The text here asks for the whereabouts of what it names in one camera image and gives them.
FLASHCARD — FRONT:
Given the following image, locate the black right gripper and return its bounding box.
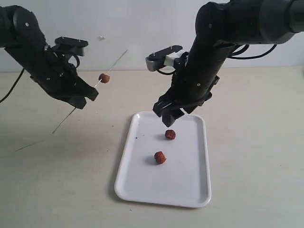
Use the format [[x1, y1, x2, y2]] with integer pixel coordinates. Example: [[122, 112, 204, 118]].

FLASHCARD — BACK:
[[153, 40, 220, 126]]

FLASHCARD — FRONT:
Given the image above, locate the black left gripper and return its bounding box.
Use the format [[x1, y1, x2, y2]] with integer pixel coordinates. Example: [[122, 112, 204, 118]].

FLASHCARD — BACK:
[[7, 47, 99, 109]]

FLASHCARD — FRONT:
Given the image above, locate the dark red dried date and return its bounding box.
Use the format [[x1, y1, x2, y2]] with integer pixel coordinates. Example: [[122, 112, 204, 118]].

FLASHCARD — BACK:
[[98, 73, 110, 84], [154, 151, 167, 164], [165, 129, 176, 140]]

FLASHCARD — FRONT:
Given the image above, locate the thin metal skewer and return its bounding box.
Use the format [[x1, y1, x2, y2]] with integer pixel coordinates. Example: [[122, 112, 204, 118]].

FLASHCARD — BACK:
[[52, 49, 128, 134]]

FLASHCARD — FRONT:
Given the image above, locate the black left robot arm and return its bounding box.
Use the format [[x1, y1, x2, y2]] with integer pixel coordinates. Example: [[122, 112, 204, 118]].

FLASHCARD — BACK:
[[0, 5, 98, 109]]

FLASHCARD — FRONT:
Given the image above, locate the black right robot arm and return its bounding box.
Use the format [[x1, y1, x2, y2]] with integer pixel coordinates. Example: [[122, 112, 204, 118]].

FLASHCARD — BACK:
[[145, 0, 304, 127]]

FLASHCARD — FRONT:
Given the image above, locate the white rectangular plastic tray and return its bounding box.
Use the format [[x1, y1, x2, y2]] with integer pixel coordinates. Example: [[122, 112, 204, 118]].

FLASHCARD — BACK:
[[114, 112, 211, 208]]

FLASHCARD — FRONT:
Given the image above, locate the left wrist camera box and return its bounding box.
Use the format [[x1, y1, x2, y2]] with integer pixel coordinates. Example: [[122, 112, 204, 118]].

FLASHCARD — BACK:
[[52, 37, 88, 57]]

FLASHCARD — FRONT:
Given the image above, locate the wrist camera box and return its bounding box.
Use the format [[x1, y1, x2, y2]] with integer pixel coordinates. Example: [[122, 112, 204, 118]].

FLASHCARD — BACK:
[[52, 37, 88, 57], [145, 45, 185, 72]]

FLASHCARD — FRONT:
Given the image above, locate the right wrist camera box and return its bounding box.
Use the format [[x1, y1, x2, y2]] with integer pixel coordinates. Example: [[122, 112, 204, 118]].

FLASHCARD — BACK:
[[145, 45, 185, 72]]

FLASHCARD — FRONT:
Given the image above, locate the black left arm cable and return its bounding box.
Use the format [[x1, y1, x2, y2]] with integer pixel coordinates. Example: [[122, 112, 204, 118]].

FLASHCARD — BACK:
[[0, 67, 26, 103]]

